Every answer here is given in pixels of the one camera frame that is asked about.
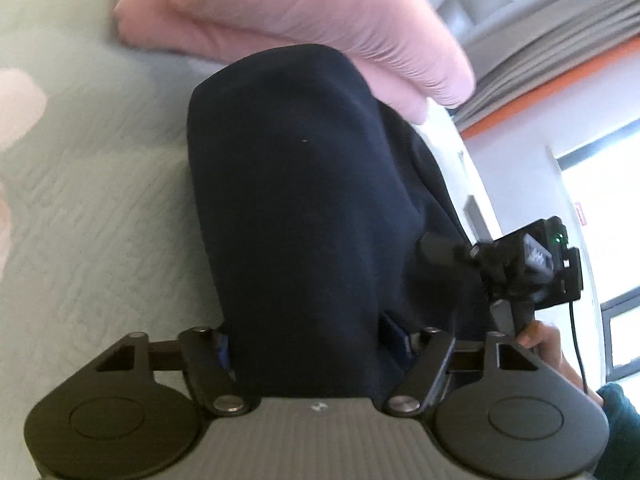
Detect black cable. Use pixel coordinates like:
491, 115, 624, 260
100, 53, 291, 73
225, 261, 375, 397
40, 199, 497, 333
568, 299, 590, 395

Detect person's right hand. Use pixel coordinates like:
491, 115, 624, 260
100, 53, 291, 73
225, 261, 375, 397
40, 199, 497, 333
516, 321, 604, 408

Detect teal sleeve forearm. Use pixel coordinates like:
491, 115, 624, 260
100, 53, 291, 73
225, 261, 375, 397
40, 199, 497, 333
594, 382, 640, 480

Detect floral quilted bedspread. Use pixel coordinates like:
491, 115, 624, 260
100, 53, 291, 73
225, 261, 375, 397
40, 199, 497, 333
0, 0, 501, 461

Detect window frame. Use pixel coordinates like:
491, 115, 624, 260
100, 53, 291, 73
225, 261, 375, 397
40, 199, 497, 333
558, 120, 639, 384

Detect navy blue hoodie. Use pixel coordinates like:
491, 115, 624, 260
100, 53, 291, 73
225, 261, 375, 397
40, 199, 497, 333
186, 46, 494, 401

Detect pink folded blanket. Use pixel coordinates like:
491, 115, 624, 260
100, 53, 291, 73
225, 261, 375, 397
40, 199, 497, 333
114, 0, 475, 125

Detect grey curtain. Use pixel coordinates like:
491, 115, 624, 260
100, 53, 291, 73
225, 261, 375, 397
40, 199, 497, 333
454, 0, 639, 131

